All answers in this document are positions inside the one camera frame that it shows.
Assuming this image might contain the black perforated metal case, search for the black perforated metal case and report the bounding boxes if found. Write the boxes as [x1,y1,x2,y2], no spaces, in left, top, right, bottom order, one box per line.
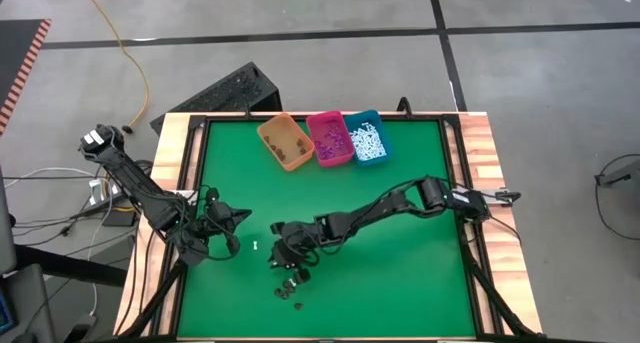
[149,61,283,134]

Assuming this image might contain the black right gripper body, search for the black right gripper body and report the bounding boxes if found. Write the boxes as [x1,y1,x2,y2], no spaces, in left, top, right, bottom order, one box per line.
[269,220,322,270]

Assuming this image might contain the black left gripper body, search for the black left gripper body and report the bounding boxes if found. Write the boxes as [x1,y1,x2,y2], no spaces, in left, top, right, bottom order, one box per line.
[196,201,243,260]

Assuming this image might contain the black mat orange striped edge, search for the black mat orange striped edge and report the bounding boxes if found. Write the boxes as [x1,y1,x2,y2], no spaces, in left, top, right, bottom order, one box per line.
[0,18,53,137]

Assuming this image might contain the wooden table side board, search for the wooden table side board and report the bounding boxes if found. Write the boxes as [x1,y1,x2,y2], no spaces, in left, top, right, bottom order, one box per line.
[113,112,206,337]
[457,111,545,335]

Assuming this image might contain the orange plastic bin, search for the orange plastic bin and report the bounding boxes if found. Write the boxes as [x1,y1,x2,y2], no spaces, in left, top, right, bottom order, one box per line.
[256,112,316,173]

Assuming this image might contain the black floor cable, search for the black floor cable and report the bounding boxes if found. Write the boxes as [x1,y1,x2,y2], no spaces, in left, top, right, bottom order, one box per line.
[593,152,640,238]

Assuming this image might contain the black floor bar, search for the black floor bar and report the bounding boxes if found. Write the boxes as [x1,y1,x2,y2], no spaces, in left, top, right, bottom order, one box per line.
[13,244,129,288]

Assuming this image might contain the black table frame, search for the black table frame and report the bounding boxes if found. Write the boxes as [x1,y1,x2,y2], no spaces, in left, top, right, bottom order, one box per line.
[114,110,541,343]

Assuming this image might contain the yellow extension cable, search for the yellow extension cable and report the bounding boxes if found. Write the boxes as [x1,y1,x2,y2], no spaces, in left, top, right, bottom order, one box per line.
[77,0,151,129]

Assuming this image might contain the grey metal post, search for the grey metal post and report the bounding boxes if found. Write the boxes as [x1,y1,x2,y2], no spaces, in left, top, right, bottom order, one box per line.
[0,166,17,277]

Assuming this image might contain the pink plastic bin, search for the pink plastic bin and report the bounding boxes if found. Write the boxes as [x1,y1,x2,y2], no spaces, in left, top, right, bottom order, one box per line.
[305,109,357,169]

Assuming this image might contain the green table mat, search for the green table mat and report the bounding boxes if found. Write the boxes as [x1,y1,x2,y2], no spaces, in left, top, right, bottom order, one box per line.
[175,121,477,340]

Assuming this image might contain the blue plastic bin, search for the blue plastic bin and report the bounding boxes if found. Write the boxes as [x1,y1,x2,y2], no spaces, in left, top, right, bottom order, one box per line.
[343,108,393,168]

